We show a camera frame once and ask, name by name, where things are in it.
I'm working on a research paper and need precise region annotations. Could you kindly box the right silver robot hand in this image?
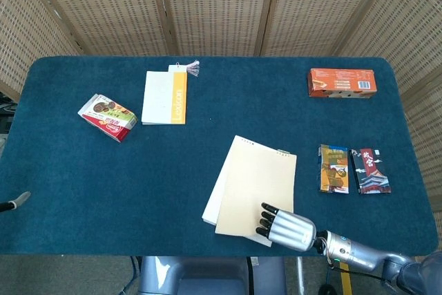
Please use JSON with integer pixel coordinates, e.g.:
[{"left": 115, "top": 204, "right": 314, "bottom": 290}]
[{"left": 255, "top": 202, "right": 318, "bottom": 252}]

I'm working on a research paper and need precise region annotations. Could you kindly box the tan paper notebook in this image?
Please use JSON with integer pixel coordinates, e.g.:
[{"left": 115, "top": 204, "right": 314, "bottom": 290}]
[{"left": 201, "top": 135, "right": 298, "bottom": 248}]

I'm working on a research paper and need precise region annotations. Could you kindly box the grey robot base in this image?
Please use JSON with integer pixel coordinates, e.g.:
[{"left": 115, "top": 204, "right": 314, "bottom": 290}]
[{"left": 137, "top": 256, "right": 287, "bottom": 295}]

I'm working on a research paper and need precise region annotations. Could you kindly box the white table leg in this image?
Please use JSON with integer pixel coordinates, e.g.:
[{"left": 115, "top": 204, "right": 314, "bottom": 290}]
[{"left": 296, "top": 256, "right": 306, "bottom": 295}]

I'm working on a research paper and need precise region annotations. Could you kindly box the blue yellow card box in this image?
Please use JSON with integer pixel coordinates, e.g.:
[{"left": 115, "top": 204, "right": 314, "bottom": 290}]
[{"left": 317, "top": 144, "right": 349, "bottom": 194}]

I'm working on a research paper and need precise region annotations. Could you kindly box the dark red palace box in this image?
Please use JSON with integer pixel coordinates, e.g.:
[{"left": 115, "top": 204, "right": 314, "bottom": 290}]
[{"left": 349, "top": 148, "right": 392, "bottom": 195}]

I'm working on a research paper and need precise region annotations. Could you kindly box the orange snack box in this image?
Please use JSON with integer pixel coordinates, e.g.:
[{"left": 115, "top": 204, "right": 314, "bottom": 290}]
[{"left": 307, "top": 68, "right": 377, "bottom": 99}]

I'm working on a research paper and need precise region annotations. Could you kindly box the white notebook yellow Lexicon band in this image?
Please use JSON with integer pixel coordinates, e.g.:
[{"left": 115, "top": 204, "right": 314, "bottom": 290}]
[{"left": 141, "top": 70, "right": 189, "bottom": 126}]

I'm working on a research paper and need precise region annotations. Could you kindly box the teal blue table cloth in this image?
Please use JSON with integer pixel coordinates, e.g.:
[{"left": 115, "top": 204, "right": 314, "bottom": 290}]
[{"left": 0, "top": 55, "right": 439, "bottom": 258}]

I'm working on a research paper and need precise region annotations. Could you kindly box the red green cookie box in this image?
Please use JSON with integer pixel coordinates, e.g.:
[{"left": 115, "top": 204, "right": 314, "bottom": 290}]
[{"left": 77, "top": 93, "right": 138, "bottom": 143}]

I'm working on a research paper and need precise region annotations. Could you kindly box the woven bamboo folding screen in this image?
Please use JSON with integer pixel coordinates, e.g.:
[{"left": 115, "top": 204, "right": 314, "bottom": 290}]
[{"left": 0, "top": 0, "right": 442, "bottom": 265}]

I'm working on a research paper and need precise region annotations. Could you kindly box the black base cable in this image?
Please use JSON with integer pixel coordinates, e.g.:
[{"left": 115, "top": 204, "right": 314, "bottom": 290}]
[{"left": 245, "top": 256, "right": 257, "bottom": 295}]

